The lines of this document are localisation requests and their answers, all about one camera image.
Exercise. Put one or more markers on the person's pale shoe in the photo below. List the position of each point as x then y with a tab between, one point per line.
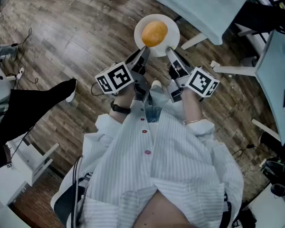
156	84

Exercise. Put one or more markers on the striped white shirt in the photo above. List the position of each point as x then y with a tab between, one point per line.
180	163

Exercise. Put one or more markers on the person's legs in jeans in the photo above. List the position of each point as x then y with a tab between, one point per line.
159	98

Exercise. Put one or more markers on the grey desk with white legs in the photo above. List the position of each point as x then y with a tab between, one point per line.
273	79

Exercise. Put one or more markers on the black wristband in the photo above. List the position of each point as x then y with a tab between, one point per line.
120	108

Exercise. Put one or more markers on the person's left forearm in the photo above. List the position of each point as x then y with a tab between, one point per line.
124	98

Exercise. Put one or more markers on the white desk frame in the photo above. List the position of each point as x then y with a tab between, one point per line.
26	160

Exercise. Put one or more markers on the grey garment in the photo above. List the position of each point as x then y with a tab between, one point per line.
2	52

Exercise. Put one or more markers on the white power strip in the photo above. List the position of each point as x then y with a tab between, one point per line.
20	73

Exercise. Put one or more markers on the white plate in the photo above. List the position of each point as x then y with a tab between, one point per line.
173	30

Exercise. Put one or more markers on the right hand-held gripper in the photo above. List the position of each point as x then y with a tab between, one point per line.
202	82

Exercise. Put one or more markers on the black equipment pile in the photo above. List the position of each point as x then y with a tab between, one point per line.
275	170

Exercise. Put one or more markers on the person's right forearm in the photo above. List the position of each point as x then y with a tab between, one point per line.
192	108

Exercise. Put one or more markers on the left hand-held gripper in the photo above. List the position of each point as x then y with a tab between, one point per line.
114	79

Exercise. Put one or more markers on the orange bread bun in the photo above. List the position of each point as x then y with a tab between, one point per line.
154	33

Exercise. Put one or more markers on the black office chair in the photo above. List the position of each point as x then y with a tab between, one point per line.
259	18

